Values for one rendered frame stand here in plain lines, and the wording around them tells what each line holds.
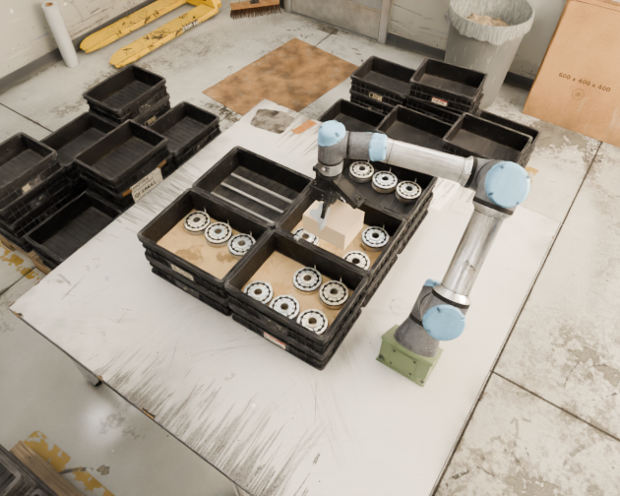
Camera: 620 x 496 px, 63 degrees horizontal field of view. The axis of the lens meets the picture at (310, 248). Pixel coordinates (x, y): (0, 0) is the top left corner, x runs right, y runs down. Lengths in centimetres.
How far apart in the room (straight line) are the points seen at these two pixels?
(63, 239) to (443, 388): 206
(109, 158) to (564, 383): 260
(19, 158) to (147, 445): 167
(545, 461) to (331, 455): 122
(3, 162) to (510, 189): 258
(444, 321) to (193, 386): 86
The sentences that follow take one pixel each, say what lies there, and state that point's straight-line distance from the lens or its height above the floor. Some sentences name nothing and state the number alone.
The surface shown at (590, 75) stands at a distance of 414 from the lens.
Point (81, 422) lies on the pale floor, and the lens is 268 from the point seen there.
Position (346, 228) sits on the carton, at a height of 112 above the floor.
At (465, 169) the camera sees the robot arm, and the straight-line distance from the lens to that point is 158.
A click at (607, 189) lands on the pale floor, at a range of 386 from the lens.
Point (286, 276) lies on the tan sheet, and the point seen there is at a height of 83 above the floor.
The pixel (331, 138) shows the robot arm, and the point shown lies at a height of 144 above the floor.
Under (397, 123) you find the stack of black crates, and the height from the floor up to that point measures 38.
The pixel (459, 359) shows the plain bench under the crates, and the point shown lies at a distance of 189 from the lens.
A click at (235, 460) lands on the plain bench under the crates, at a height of 70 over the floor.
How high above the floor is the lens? 232
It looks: 51 degrees down
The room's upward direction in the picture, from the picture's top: straight up
